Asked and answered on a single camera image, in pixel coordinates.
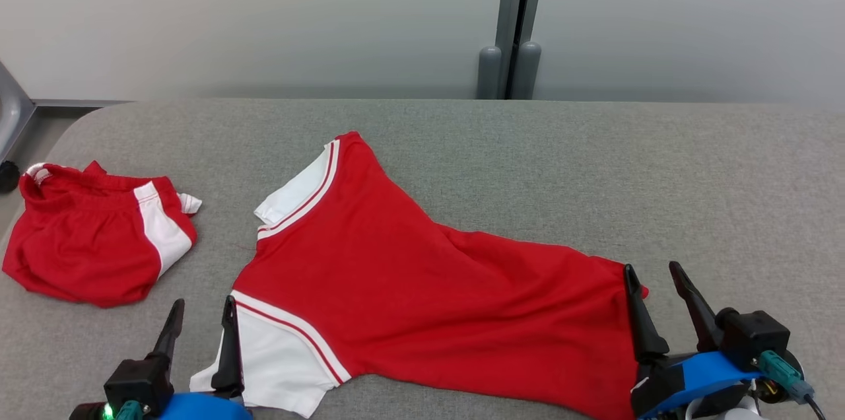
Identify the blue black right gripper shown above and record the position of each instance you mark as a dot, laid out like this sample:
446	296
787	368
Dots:
693	377

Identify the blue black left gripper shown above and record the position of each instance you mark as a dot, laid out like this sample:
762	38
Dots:
204	407

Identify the red white shorts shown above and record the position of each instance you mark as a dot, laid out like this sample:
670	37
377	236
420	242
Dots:
86	242

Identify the red white T-shirt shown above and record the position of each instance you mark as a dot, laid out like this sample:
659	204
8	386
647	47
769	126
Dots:
429	294

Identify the black round caster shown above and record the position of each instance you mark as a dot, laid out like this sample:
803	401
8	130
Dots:
8	177

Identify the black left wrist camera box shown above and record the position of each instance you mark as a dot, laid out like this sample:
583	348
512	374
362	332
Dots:
135	380

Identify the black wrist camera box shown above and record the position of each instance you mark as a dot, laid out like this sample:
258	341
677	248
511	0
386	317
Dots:
756	337
135	380

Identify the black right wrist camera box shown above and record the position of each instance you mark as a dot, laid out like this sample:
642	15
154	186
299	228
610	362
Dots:
756	337

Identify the teal left camera connector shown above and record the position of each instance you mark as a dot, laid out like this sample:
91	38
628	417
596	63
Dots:
129	412

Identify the teal camera connector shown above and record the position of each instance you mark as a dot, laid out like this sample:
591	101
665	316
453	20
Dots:
129	412
782	370

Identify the teal right camera connector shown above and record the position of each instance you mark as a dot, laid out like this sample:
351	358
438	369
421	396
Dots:
782	370

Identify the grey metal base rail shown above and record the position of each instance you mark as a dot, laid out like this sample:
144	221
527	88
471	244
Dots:
79	104

